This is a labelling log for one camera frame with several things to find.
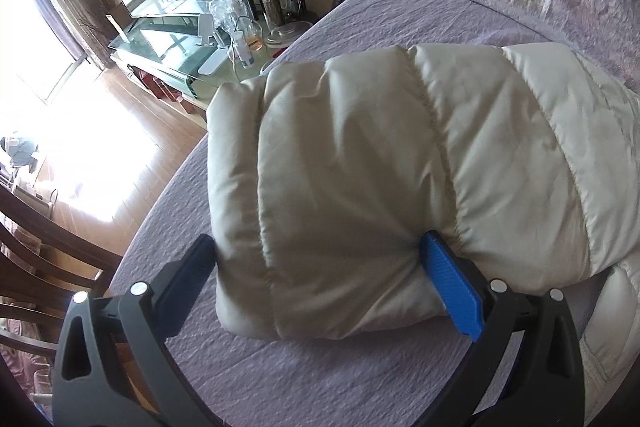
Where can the glass jar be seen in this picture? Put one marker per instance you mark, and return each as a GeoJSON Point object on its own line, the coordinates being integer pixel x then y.
{"type": "Point", "coordinates": [254, 37]}

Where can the white spray bottle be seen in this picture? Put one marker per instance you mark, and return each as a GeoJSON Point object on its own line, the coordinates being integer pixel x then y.
{"type": "Point", "coordinates": [244, 52]}

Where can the white flat device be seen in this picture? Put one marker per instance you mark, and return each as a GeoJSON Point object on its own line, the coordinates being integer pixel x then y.
{"type": "Point", "coordinates": [214, 62]}

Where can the glass television stand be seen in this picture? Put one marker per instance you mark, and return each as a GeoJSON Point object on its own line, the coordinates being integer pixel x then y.
{"type": "Point", "coordinates": [160, 42]}

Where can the clear plastic bag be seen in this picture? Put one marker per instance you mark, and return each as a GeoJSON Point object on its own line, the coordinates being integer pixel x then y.
{"type": "Point", "coordinates": [227, 7]}

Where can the dark wooden chair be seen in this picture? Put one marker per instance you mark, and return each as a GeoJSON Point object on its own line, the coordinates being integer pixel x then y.
{"type": "Point", "coordinates": [50, 267]}

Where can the cream puffer jacket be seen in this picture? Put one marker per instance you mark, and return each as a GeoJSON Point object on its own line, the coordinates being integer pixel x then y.
{"type": "Point", "coordinates": [350, 157]}

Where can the grey bundle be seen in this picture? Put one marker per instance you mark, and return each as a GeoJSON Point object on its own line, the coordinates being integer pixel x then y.
{"type": "Point", "coordinates": [19, 152]}

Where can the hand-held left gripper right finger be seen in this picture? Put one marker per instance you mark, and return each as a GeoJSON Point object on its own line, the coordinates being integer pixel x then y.
{"type": "Point", "coordinates": [450, 287]}

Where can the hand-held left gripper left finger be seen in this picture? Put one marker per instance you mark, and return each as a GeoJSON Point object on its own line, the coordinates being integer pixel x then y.
{"type": "Point", "coordinates": [192, 267]}

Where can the white phone stand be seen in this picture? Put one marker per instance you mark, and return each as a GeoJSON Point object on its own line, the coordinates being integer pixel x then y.
{"type": "Point", "coordinates": [206, 29]}

